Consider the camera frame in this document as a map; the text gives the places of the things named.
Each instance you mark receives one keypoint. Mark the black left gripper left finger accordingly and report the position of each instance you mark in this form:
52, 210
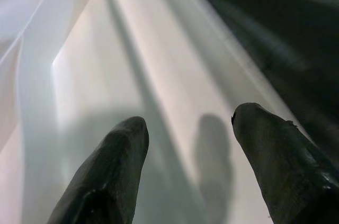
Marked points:
111, 176

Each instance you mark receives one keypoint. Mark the white plastic table top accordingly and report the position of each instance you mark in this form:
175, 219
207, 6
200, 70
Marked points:
106, 62

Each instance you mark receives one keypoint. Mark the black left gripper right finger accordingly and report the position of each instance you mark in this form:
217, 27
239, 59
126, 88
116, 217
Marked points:
286, 171

